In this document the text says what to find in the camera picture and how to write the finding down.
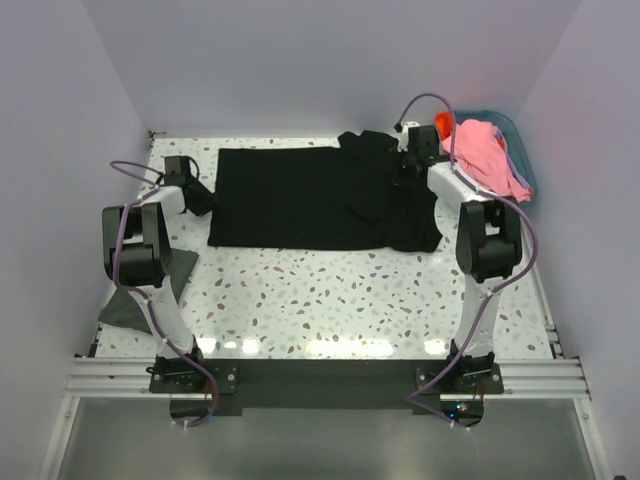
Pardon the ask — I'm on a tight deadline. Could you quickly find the black t shirt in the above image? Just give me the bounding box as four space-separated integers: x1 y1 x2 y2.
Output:
207 131 442 253

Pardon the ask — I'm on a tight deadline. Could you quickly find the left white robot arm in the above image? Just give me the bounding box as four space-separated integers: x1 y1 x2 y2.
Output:
101 155 218 395

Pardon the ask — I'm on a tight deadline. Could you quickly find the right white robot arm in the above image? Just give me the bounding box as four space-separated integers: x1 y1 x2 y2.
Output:
394 122 522 398

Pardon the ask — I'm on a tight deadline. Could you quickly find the pink t shirt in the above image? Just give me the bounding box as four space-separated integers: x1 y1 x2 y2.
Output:
441 119 534 202

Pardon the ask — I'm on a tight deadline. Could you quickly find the lavender t shirt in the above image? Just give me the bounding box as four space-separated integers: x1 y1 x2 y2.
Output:
501 127 530 188

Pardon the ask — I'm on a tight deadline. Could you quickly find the teal laundry basket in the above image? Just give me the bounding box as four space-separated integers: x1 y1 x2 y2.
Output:
453 109 536 203

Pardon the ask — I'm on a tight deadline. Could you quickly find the folded dark green t shirt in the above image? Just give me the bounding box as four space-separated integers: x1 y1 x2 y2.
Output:
95 244 200 335

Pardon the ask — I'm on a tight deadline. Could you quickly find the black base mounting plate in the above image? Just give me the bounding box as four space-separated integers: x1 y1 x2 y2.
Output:
146 358 505 419

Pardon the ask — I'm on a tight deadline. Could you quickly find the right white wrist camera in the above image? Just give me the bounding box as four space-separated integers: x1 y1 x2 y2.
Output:
394 121 420 151

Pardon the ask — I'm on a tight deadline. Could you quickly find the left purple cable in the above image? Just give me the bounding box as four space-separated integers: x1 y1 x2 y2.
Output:
108 158 221 429

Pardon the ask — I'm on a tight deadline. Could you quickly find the purple cable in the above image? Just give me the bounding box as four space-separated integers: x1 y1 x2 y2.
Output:
397 91 540 421
108 158 221 429

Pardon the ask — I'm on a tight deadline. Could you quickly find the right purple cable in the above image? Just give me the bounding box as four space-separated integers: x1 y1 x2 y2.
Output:
397 91 540 421

